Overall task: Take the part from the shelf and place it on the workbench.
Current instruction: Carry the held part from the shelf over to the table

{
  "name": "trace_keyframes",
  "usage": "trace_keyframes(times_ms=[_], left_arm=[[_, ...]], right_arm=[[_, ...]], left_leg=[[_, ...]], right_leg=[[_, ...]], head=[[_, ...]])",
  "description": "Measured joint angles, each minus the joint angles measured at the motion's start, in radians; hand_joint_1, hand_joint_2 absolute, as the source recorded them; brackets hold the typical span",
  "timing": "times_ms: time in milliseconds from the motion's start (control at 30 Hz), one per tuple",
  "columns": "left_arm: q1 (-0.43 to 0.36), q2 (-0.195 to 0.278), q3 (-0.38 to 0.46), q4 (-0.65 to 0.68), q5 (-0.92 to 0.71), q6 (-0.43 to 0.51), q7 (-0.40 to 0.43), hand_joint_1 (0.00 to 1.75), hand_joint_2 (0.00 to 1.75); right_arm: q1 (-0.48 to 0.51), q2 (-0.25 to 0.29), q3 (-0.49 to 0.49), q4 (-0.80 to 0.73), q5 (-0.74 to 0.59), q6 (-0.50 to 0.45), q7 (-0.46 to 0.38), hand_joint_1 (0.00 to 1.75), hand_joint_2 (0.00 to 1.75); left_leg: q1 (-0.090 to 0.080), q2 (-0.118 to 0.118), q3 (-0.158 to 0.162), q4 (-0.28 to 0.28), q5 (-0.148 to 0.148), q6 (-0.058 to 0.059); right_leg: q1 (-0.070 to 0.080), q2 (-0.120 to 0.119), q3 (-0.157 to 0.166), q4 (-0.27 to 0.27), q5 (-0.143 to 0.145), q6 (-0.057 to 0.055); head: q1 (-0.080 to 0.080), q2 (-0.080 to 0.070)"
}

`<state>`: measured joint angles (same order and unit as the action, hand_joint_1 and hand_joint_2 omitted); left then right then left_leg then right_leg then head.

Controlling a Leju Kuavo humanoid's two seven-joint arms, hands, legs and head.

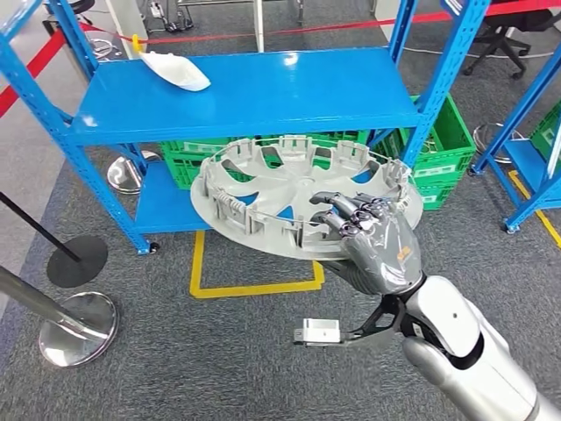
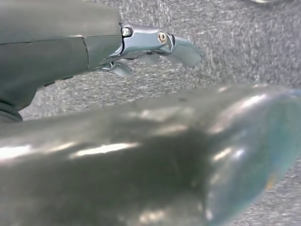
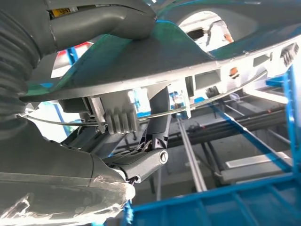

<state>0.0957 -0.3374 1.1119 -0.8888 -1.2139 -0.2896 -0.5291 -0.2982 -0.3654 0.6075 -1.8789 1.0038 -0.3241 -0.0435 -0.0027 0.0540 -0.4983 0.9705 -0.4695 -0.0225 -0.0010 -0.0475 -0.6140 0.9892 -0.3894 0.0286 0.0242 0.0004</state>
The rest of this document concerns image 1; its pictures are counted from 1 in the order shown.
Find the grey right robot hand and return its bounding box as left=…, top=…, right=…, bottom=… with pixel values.
left=309, top=191, right=426, bottom=296

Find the silver plastic wheel hubcap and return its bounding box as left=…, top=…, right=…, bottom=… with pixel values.
left=190, top=134, right=424, bottom=261

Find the blue metal shelf rack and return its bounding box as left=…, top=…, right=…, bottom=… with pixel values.
left=0, top=0, right=492, bottom=255
left=468, top=40, right=561, bottom=235

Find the green plastic crate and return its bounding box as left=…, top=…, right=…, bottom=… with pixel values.
left=258, top=130, right=371, bottom=171
left=159, top=137, right=246, bottom=191
left=528, top=101, right=561, bottom=175
left=372, top=92, right=477, bottom=211

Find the chrome stanchion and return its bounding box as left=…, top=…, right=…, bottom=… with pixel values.
left=472, top=122, right=529, bottom=165
left=0, top=265, right=119, bottom=369
left=106, top=149, right=163, bottom=196

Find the yellow floor tape outline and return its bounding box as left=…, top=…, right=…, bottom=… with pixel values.
left=189, top=230, right=326, bottom=300

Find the red barrier belt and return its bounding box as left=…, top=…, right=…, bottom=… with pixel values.
left=81, top=0, right=561, bottom=47
left=0, top=29, right=67, bottom=119

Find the black office chair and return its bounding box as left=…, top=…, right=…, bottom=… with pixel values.
left=461, top=0, right=561, bottom=82

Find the white plastic mirror cover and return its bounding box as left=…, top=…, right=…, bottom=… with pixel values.
left=139, top=50, right=212, bottom=93

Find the black camera bracket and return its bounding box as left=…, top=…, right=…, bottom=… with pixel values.
left=339, top=293, right=408, bottom=348

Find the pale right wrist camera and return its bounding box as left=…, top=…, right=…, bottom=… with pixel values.
left=294, top=318, right=342, bottom=347

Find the white power cable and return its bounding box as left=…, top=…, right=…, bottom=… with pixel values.
left=403, top=45, right=555, bottom=61

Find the steel table frame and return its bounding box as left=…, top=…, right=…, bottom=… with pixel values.
left=175, top=0, right=305, bottom=25

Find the black device with cables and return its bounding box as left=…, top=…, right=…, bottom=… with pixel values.
left=162, top=0, right=194, bottom=33

